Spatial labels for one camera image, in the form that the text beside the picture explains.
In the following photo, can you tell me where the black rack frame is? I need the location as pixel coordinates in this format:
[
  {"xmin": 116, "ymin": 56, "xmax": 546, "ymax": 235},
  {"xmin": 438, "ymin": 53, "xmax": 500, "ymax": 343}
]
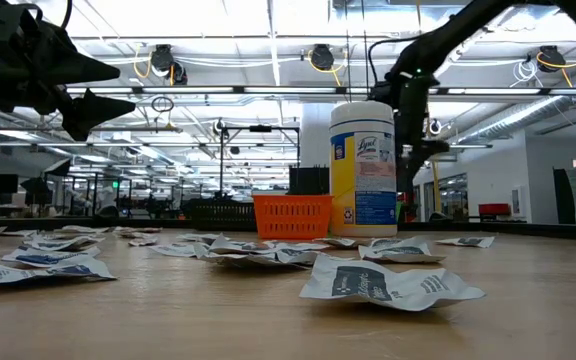
[{"xmin": 217, "ymin": 124, "xmax": 302, "ymax": 199}]

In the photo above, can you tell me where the black ceiling cable reel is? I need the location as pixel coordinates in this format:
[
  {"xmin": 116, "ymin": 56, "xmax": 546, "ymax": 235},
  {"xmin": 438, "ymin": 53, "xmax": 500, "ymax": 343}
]
[
  {"xmin": 148, "ymin": 43, "xmax": 189, "ymax": 86},
  {"xmin": 309, "ymin": 43, "xmax": 337, "ymax": 72},
  {"xmin": 536, "ymin": 44, "xmax": 567, "ymax": 74}
]

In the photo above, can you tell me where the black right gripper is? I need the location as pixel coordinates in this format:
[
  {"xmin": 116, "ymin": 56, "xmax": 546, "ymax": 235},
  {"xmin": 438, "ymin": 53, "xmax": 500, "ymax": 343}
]
[{"xmin": 396, "ymin": 119, "xmax": 452, "ymax": 207}]

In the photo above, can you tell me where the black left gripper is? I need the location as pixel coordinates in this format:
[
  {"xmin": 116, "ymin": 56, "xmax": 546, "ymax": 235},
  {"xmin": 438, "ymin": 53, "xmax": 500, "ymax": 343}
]
[{"xmin": 0, "ymin": 0, "xmax": 137, "ymax": 143}]

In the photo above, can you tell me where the orange plastic basket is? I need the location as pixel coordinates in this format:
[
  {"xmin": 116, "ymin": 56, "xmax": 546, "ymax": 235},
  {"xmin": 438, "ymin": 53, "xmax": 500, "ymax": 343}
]
[{"xmin": 252, "ymin": 194, "xmax": 336, "ymax": 241}]

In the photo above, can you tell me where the red box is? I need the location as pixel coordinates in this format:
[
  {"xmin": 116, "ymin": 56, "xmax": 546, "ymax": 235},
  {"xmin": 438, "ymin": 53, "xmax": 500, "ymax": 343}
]
[{"xmin": 477, "ymin": 202, "xmax": 513, "ymax": 219}]

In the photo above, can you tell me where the yellow hanging cable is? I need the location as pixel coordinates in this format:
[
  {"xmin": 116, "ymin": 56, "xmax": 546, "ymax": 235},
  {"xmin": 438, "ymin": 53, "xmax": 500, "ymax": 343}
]
[{"xmin": 415, "ymin": 0, "xmax": 443, "ymax": 217}]

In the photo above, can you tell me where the black perforated long box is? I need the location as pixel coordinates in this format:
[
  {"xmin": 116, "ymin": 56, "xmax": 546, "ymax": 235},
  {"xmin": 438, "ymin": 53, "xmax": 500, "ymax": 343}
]
[{"xmin": 288, "ymin": 166, "xmax": 331, "ymax": 197}]

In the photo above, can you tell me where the grey white antiseptic towelette packet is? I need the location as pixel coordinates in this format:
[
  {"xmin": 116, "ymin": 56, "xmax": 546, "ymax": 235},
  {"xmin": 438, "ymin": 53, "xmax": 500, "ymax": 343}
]
[
  {"xmin": 298, "ymin": 253, "xmax": 487, "ymax": 313},
  {"xmin": 273, "ymin": 248, "xmax": 321, "ymax": 266},
  {"xmin": 207, "ymin": 233, "xmax": 275, "ymax": 256},
  {"xmin": 314, "ymin": 237, "xmax": 360, "ymax": 250},
  {"xmin": 262, "ymin": 240, "xmax": 330, "ymax": 252},
  {"xmin": 367, "ymin": 236, "xmax": 409, "ymax": 247},
  {"xmin": 434, "ymin": 235, "xmax": 496, "ymax": 250},
  {"xmin": 356, "ymin": 235, "xmax": 447, "ymax": 265},
  {"xmin": 201, "ymin": 251, "xmax": 314, "ymax": 270},
  {"xmin": 149, "ymin": 242, "xmax": 210, "ymax": 259}
]

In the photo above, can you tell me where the Lysol wipes canister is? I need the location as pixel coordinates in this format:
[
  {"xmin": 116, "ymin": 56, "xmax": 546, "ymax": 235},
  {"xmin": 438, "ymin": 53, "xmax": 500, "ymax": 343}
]
[{"xmin": 328, "ymin": 101, "xmax": 399, "ymax": 239}]

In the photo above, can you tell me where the black plastic basket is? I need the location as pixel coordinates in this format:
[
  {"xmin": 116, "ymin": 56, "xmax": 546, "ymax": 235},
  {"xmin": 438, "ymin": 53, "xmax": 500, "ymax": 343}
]
[{"xmin": 183, "ymin": 198, "xmax": 257, "ymax": 224}]

